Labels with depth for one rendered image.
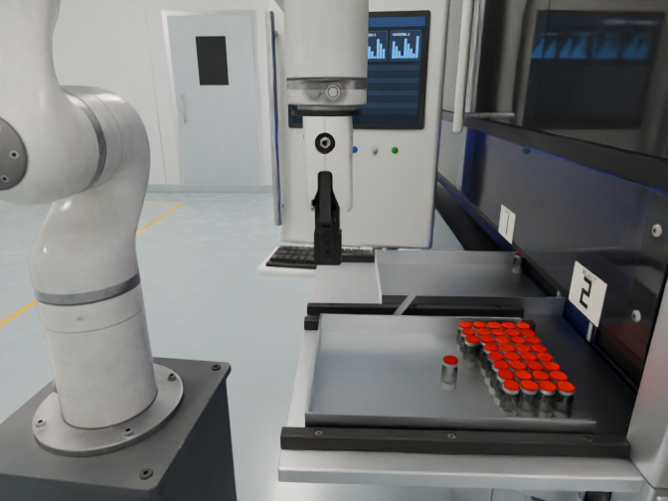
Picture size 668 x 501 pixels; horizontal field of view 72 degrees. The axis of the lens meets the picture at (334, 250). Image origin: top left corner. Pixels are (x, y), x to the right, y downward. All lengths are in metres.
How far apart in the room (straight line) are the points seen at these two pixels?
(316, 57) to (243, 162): 5.71
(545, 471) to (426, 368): 0.22
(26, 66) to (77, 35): 6.29
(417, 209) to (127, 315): 1.00
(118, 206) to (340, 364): 0.38
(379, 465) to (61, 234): 0.45
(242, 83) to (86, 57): 1.90
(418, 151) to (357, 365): 0.83
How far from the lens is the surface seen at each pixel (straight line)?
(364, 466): 0.57
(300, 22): 0.48
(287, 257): 1.31
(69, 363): 0.65
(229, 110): 6.14
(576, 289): 0.74
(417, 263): 1.13
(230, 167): 6.21
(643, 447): 0.64
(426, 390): 0.69
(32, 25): 0.57
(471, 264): 1.16
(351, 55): 0.48
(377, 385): 0.69
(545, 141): 0.86
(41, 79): 0.54
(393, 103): 1.39
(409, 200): 1.43
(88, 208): 0.65
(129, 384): 0.67
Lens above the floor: 1.28
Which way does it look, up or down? 19 degrees down
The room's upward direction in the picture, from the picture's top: straight up
